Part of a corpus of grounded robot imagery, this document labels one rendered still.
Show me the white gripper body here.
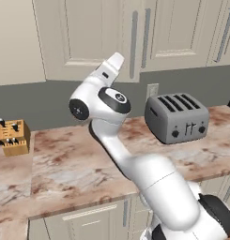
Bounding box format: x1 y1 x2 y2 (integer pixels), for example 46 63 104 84
106 52 126 72

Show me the beige cabinet side panel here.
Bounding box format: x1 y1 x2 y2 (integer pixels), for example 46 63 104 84
0 0 47 87

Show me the beige base cabinet door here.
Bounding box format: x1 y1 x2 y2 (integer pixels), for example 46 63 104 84
198 173 230 204
43 198 133 240
129 194 153 240

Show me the grey four-slot toaster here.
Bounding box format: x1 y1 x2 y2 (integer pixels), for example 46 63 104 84
144 92 210 145

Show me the wooden knife block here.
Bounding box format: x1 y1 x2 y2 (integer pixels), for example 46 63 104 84
0 117 32 158

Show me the grey cabinet door handle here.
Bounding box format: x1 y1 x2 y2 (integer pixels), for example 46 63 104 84
214 7 230 64
129 10 140 80
141 7 152 69

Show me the beige wall cabinet door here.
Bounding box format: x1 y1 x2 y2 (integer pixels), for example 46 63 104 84
32 0 143 84
139 0 229 74
206 0 230 68

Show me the white wall outlet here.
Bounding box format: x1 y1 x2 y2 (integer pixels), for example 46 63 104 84
146 82 161 102

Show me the grey base cabinet handle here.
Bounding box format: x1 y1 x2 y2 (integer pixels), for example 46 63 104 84
222 183 230 203
122 199 130 228

